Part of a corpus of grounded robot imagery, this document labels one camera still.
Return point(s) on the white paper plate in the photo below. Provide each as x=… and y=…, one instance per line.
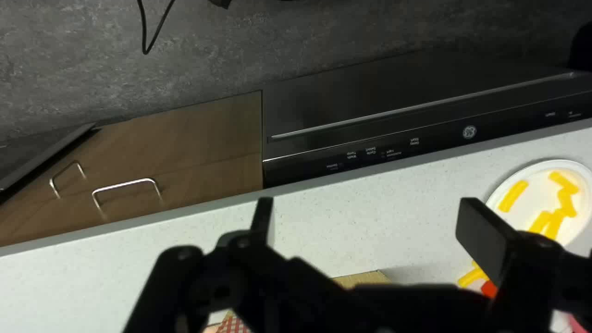
x=537, y=186

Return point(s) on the black dishwasher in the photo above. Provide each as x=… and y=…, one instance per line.
x=400, y=117

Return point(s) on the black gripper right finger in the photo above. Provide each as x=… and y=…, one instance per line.
x=487, y=241

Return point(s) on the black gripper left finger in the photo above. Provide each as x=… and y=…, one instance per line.
x=261, y=215

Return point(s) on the yellow toy fry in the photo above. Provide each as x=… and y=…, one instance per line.
x=574, y=204
x=472, y=276
x=511, y=197
x=546, y=223
x=564, y=182

